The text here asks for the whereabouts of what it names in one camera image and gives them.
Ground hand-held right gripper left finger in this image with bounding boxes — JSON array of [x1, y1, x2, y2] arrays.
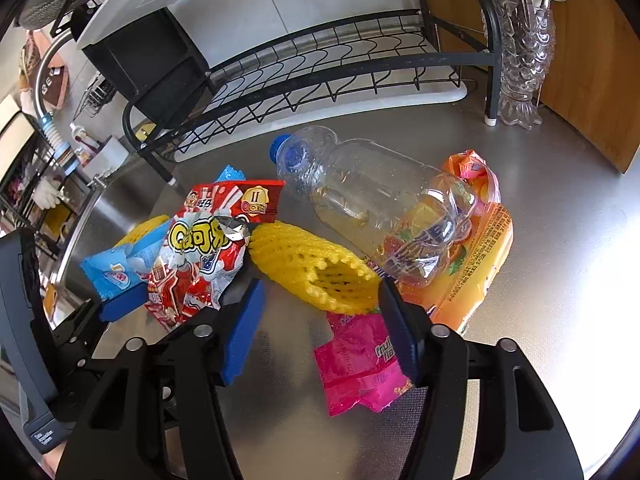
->
[[55, 278, 266, 480]]

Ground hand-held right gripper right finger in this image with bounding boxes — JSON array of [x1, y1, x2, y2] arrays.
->
[[378, 276, 586, 480]]

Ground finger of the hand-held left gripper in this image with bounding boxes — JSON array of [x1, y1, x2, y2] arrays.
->
[[50, 287, 151, 361]]

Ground blue snack wrapper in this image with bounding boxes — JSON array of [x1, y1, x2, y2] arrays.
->
[[81, 165, 247, 302]]

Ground pink candy wrapper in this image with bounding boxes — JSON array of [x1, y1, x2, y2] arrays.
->
[[314, 310, 418, 417]]

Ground red snack bag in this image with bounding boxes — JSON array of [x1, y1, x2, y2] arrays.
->
[[145, 179, 286, 332]]

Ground yellow foam fruit net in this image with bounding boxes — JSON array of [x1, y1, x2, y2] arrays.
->
[[248, 220, 382, 317]]

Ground orange snack packet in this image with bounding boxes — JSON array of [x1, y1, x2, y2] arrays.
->
[[395, 150, 515, 336]]

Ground clear plastic bottle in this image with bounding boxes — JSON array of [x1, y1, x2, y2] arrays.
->
[[270, 126, 476, 291]]

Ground person's left forearm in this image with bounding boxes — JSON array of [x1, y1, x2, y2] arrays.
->
[[40, 442, 68, 478]]

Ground stainless steel sink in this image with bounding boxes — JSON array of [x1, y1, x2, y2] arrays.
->
[[47, 170, 176, 301]]

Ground black metal shelf rack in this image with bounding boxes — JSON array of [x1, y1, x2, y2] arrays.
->
[[0, 130, 91, 261]]

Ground white rubber glove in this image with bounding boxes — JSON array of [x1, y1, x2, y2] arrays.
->
[[32, 177, 66, 209]]

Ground white toothbrush holder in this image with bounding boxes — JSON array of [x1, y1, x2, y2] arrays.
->
[[75, 137, 131, 171]]

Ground blue faucet filter extension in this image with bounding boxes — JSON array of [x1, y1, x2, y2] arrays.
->
[[37, 115, 78, 168]]

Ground white board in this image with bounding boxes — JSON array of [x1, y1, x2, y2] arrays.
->
[[0, 95, 36, 171]]

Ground pink brown hand towel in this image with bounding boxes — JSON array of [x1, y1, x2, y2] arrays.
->
[[17, 30, 68, 111]]

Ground wide white drip tray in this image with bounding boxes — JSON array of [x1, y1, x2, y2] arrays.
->
[[172, 55, 468, 163]]

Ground black dish rack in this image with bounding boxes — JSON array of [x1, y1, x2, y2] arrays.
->
[[55, 0, 503, 183]]

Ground curved steel faucet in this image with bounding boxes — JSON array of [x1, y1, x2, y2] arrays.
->
[[31, 35, 88, 121]]

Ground glass fish cutlery holder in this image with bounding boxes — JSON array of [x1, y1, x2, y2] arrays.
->
[[482, 0, 557, 128]]

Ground bamboo cutting board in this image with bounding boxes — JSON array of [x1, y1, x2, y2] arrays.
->
[[417, 0, 640, 175]]

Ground black wire soap basket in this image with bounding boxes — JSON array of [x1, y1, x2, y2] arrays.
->
[[75, 72, 121, 118]]

